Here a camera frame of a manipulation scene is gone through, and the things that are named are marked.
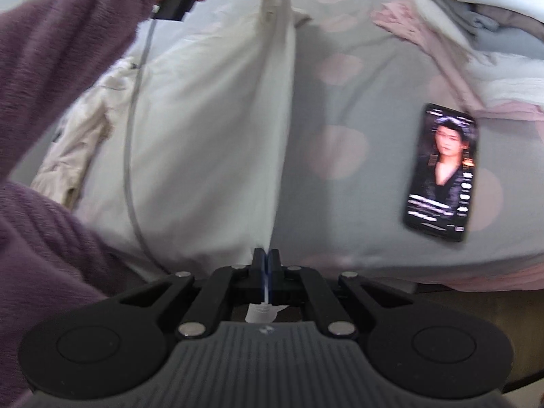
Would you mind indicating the white shirt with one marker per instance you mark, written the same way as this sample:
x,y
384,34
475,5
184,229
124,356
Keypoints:
x,y
204,136

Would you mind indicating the folded grey garment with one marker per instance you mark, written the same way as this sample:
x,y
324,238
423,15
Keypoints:
x,y
463,12

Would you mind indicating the beige garment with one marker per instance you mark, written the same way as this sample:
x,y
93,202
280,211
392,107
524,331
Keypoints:
x,y
76,148

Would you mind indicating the pink clothes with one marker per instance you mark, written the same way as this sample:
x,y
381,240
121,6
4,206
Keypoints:
x,y
425,29

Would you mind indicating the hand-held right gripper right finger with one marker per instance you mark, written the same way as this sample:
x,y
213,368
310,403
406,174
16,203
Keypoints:
x,y
273,272

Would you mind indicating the black smartphone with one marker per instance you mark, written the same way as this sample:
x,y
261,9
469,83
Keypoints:
x,y
442,178

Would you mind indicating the person's purple fleece top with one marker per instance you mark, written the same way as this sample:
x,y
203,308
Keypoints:
x,y
38,263

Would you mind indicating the person's left forearm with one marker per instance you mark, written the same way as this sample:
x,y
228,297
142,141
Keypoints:
x,y
63,51

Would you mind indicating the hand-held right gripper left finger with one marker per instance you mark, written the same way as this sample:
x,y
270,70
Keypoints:
x,y
260,272

